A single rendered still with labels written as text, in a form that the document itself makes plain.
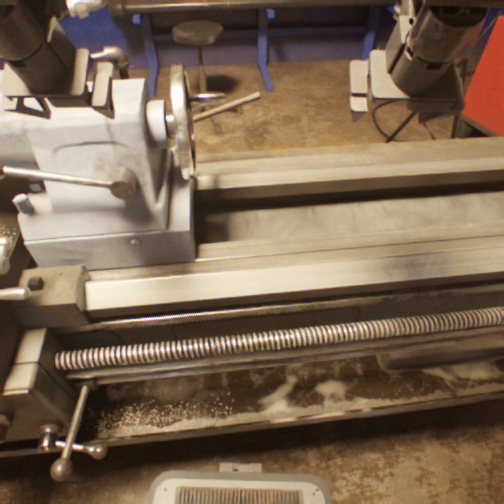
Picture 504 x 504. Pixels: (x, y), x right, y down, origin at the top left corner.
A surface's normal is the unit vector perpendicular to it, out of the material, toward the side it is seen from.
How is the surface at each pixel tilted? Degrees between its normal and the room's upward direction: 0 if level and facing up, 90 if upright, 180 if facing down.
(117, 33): 90
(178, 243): 90
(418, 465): 0
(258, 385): 0
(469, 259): 36
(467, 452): 0
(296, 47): 90
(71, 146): 76
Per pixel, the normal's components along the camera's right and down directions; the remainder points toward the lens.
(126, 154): 0.11, 0.56
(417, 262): 0.07, -0.10
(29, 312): 0.11, 0.75
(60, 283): 0.00, -0.66
